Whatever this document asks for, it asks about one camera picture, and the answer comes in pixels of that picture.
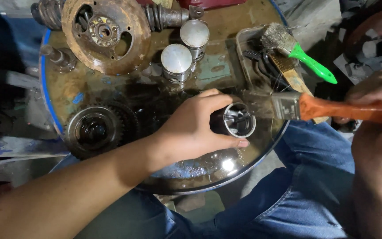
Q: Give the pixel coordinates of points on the person's left hand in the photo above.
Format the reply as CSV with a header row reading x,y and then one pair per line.
x,y
184,132

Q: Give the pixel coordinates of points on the clear plastic tray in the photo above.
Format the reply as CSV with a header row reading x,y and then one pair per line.
x,y
245,56

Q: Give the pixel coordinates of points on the small steel shaft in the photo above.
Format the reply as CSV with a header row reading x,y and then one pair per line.
x,y
58,56

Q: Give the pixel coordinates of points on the blue rimmed metal drum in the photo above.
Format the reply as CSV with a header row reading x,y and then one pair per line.
x,y
128,93

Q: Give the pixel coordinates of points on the rusty round flywheel plate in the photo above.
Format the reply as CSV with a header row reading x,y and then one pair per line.
x,y
104,33

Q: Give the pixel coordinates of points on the dark oily metal piston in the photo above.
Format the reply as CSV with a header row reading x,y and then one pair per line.
x,y
234,119

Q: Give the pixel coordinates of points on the silver metal piston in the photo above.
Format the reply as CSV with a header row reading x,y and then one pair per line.
x,y
176,61
194,35

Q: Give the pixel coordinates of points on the person's blue jeans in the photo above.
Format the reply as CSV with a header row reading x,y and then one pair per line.
x,y
293,199

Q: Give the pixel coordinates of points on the person's right fingers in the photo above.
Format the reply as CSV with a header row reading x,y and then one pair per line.
x,y
373,86

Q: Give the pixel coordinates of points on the threaded steel crankshaft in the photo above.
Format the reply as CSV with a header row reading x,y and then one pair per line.
x,y
167,16

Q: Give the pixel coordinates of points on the dark toothed gear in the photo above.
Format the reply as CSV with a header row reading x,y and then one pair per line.
x,y
94,131

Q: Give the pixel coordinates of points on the person's right hand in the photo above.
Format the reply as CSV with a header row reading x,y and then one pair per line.
x,y
376,86

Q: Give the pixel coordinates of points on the black rubber rings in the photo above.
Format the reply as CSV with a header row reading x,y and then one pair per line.
x,y
264,68

